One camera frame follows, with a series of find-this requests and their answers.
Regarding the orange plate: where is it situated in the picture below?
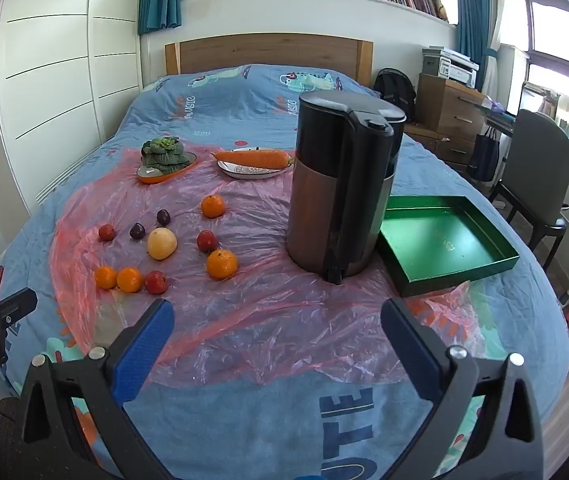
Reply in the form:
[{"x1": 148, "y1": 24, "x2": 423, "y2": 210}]
[{"x1": 137, "y1": 152, "x2": 198, "y2": 185}]

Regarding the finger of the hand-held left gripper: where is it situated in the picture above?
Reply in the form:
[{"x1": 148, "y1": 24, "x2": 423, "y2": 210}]
[{"x1": 0, "y1": 289, "x2": 38, "y2": 336}]

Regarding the wooden headboard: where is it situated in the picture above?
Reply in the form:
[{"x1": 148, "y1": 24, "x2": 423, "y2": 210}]
[{"x1": 164, "y1": 33, "x2": 374, "y2": 88}]

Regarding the green tray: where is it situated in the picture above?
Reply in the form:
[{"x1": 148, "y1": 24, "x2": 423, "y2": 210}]
[{"x1": 377, "y1": 195, "x2": 522, "y2": 298}]

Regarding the tall wooden drawer chest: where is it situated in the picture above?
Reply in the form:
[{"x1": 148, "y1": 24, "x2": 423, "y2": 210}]
[{"x1": 416, "y1": 73, "x2": 488, "y2": 143}]

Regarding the yellow pear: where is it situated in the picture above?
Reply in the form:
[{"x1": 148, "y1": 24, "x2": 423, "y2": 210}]
[{"x1": 147, "y1": 227, "x2": 178, "y2": 261}]

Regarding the bay window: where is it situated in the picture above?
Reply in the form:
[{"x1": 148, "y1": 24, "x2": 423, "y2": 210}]
[{"x1": 499, "y1": 0, "x2": 569, "y2": 111}]

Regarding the white printer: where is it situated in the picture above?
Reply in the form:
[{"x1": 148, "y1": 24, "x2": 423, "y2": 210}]
[{"x1": 422, "y1": 46, "x2": 480, "y2": 90}]

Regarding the white plate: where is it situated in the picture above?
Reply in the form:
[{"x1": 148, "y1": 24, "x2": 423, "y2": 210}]
[{"x1": 217, "y1": 147, "x2": 290, "y2": 181}]

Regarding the white wardrobe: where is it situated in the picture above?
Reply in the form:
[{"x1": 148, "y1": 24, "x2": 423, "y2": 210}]
[{"x1": 0, "y1": 0, "x2": 144, "y2": 271}]

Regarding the green leafy vegetable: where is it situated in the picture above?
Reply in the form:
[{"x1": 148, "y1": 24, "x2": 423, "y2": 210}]
[{"x1": 140, "y1": 136, "x2": 191, "y2": 171}]

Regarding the dark tote bag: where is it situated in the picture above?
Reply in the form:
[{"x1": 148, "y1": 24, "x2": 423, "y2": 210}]
[{"x1": 466, "y1": 127, "x2": 500, "y2": 183}]

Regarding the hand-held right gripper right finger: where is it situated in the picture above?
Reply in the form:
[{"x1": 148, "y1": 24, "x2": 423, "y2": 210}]
[{"x1": 381, "y1": 297, "x2": 545, "y2": 480}]

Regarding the black backpack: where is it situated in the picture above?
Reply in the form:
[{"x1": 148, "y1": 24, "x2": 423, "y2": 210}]
[{"x1": 373, "y1": 67, "x2": 418, "y2": 123}]

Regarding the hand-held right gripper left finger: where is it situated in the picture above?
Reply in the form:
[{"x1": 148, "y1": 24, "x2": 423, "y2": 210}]
[{"x1": 12, "y1": 298, "x2": 175, "y2": 480}]

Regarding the orange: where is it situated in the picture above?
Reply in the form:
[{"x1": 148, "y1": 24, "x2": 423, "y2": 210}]
[
  {"x1": 200, "y1": 194, "x2": 226, "y2": 219},
  {"x1": 94, "y1": 266, "x2": 118, "y2": 290},
  {"x1": 117, "y1": 267, "x2": 144, "y2": 294},
  {"x1": 206, "y1": 249, "x2": 239, "y2": 281}
]

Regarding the pink plastic sheet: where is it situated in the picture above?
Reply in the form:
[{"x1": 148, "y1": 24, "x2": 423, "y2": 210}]
[{"x1": 48, "y1": 147, "x2": 480, "y2": 391}]

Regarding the carrot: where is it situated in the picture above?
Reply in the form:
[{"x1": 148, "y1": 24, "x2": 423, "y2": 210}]
[{"x1": 210, "y1": 149, "x2": 295, "y2": 170}]

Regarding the grey chair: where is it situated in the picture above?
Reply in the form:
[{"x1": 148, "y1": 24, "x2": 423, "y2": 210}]
[{"x1": 487, "y1": 109, "x2": 569, "y2": 271}]

